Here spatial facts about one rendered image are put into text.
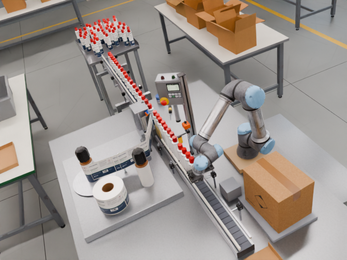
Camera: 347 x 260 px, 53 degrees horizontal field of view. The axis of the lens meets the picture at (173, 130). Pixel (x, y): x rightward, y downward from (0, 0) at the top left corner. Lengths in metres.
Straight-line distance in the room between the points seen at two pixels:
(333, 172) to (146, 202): 1.20
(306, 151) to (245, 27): 1.68
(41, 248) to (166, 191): 1.63
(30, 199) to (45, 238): 0.61
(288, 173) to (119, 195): 1.00
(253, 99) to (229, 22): 2.22
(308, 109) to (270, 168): 2.34
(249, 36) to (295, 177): 2.17
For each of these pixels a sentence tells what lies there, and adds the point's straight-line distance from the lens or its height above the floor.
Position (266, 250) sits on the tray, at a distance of 2.06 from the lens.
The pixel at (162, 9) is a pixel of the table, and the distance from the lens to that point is 5.45.
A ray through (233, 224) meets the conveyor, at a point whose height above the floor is 0.88.
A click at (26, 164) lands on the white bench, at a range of 3.16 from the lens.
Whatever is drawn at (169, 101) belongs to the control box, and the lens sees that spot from 2.30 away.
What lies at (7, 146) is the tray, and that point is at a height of 0.80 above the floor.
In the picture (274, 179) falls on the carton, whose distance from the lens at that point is 1.98.
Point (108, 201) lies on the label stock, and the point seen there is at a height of 1.01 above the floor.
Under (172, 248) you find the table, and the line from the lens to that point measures 2.12.
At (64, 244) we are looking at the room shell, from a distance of 3.50.
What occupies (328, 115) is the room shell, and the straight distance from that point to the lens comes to 4.24.
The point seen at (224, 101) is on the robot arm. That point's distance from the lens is 2.06.
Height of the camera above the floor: 2.59
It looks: 38 degrees down
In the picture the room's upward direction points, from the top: 14 degrees counter-clockwise
